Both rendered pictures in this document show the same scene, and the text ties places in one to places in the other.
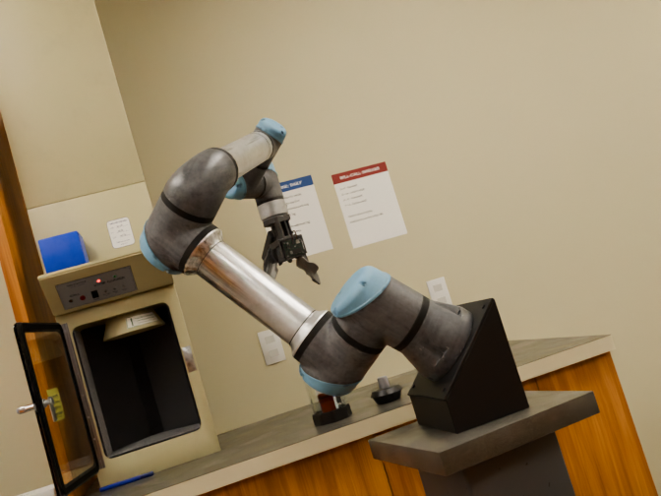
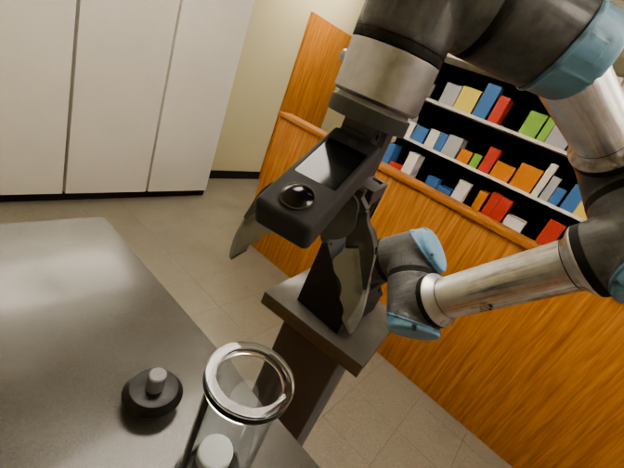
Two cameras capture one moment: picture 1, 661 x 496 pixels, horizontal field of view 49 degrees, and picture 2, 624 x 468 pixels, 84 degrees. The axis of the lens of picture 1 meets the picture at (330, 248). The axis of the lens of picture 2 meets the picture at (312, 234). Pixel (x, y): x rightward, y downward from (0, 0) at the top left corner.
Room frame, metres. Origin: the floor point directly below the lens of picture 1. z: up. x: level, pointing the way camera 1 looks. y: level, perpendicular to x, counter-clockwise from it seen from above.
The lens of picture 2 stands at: (2.13, 0.33, 1.50)
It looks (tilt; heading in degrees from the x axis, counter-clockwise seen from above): 24 degrees down; 224
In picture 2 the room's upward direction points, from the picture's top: 23 degrees clockwise
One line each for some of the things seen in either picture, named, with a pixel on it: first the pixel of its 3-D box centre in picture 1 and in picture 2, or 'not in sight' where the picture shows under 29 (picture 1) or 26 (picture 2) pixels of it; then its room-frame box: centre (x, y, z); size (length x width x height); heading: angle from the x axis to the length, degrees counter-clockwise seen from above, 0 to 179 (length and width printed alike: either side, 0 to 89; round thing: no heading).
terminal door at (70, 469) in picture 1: (59, 403); not in sight; (1.74, 0.73, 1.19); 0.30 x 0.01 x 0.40; 4
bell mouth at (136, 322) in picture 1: (132, 323); not in sight; (2.05, 0.60, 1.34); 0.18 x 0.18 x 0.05
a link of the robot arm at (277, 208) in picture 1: (273, 211); (379, 82); (1.90, 0.11, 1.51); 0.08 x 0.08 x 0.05
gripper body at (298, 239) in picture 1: (283, 239); (345, 171); (1.89, 0.11, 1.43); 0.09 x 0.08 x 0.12; 28
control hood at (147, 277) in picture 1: (108, 279); not in sight; (1.89, 0.58, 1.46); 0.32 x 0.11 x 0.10; 103
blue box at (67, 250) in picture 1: (65, 254); not in sight; (1.87, 0.67, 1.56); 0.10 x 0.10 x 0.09; 13
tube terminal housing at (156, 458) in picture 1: (127, 332); not in sight; (2.07, 0.63, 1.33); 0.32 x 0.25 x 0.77; 103
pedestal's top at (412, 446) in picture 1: (475, 427); (335, 309); (1.40, -0.16, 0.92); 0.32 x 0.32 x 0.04; 21
